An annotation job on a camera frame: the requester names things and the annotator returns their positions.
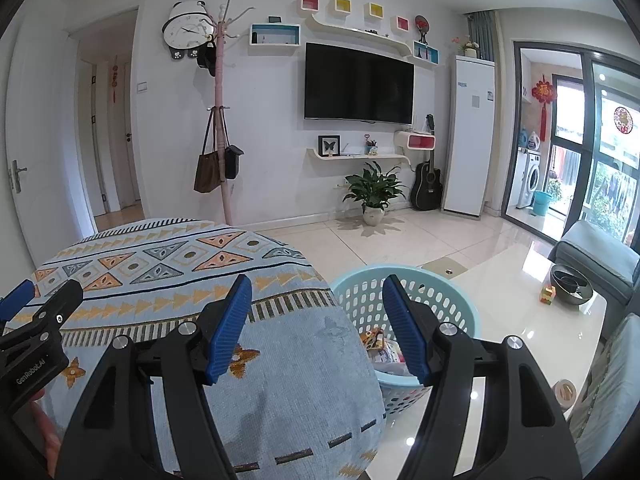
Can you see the wide blue-lined shelf box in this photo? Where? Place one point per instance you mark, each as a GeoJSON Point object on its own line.
{"type": "Point", "coordinates": [275, 35]}

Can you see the potted flowers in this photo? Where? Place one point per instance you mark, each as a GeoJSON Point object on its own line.
{"type": "Point", "coordinates": [470, 49]}

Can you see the small red hanging ornament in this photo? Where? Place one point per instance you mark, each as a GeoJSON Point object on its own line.
{"type": "Point", "coordinates": [114, 77]}

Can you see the yellow wall cube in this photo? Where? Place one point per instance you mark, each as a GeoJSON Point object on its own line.
{"type": "Point", "coordinates": [342, 6]}
{"type": "Point", "coordinates": [376, 11]}

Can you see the pencil cup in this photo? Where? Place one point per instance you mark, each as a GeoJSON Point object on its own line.
{"type": "Point", "coordinates": [370, 148]}

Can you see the dark metal bowl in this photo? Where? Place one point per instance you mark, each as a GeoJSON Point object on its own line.
{"type": "Point", "coordinates": [570, 285]}

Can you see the low white wall shelf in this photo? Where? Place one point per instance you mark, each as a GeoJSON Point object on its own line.
{"type": "Point", "coordinates": [360, 156]}

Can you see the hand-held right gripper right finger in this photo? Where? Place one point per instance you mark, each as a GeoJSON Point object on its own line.
{"type": "Point", "coordinates": [407, 335]}

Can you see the orange snack wrapper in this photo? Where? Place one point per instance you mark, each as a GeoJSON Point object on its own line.
{"type": "Point", "coordinates": [372, 340]}

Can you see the black hat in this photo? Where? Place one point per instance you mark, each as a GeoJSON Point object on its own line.
{"type": "Point", "coordinates": [206, 57]}

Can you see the blue bucket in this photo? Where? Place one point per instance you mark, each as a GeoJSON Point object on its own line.
{"type": "Point", "coordinates": [541, 204]}

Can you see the dark framed sliding glass door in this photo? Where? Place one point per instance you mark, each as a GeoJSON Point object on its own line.
{"type": "Point", "coordinates": [585, 160]}

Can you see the small red yellow toy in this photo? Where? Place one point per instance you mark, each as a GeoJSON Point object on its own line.
{"type": "Point", "coordinates": [547, 295]}

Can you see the tape roll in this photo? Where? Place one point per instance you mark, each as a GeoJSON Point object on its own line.
{"type": "Point", "coordinates": [565, 392]}

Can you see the curved white wall shelf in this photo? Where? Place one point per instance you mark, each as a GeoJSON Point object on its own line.
{"type": "Point", "coordinates": [350, 31]}

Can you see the pink coat rack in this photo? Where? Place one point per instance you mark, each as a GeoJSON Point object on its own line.
{"type": "Point", "coordinates": [219, 125]}

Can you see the white washing machine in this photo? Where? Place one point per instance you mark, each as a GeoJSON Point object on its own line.
{"type": "Point", "coordinates": [530, 180]}

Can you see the red knot ornament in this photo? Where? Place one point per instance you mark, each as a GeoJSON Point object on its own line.
{"type": "Point", "coordinates": [543, 92]}

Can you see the black picture frame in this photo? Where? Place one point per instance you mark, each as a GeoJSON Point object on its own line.
{"type": "Point", "coordinates": [329, 146]}

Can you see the round red fan ornament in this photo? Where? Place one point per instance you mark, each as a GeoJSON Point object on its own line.
{"type": "Point", "coordinates": [422, 25]}

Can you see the light blue plastic basket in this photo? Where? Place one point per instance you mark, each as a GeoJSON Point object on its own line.
{"type": "Point", "coordinates": [450, 310]}

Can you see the small blue-lined shelf box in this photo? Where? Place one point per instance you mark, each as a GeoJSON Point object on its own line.
{"type": "Point", "coordinates": [426, 53]}

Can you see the grey curtain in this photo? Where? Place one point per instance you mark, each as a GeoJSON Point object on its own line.
{"type": "Point", "coordinates": [482, 35]}

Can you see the grey sofa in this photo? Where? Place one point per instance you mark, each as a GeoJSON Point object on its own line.
{"type": "Point", "coordinates": [595, 255]}

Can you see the detergent bottles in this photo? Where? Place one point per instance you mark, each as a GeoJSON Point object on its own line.
{"type": "Point", "coordinates": [531, 140]}

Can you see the brown tote bag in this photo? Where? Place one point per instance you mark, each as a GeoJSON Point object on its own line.
{"type": "Point", "coordinates": [206, 175]}

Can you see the panda wall clock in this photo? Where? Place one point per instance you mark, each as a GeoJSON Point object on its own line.
{"type": "Point", "coordinates": [186, 30]}

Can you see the black wall television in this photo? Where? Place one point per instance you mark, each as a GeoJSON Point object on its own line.
{"type": "Point", "coordinates": [357, 82]}

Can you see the round red window sticker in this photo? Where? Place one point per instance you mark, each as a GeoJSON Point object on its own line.
{"type": "Point", "coordinates": [623, 120]}

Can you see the small red wall cube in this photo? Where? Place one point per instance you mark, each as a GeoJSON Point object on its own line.
{"type": "Point", "coordinates": [402, 23]}

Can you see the person's left hand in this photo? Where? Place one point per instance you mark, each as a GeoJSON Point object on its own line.
{"type": "Point", "coordinates": [45, 430]}

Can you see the white door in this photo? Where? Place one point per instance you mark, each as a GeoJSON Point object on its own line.
{"type": "Point", "coordinates": [45, 160]}

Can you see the green potted plant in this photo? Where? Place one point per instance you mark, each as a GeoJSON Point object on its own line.
{"type": "Point", "coordinates": [372, 187]}

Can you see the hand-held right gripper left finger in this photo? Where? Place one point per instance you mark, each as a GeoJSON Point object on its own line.
{"type": "Point", "coordinates": [230, 330]}

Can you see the black guitar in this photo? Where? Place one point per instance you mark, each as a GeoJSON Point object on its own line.
{"type": "Point", "coordinates": [426, 187]}

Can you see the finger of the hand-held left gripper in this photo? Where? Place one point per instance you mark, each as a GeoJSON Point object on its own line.
{"type": "Point", "coordinates": [17, 297]}
{"type": "Point", "coordinates": [55, 310]}

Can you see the patterned blanket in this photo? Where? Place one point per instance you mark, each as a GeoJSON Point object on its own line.
{"type": "Point", "coordinates": [300, 360]}

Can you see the red and white shelf box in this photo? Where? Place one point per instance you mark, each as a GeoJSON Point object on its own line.
{"type": "Point", "coordinates": [417, 141]}

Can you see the grey-blue seat cushion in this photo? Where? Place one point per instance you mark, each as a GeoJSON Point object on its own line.
{"type": "Point", "coordinates": [610, 390]}

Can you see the small black bag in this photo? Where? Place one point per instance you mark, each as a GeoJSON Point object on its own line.
{"type": "Point", "coordinates": [232, 162]}

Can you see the white plastic wrapper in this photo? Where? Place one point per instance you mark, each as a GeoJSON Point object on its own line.
{"type": "Point", "coordinates": [392, 360]}

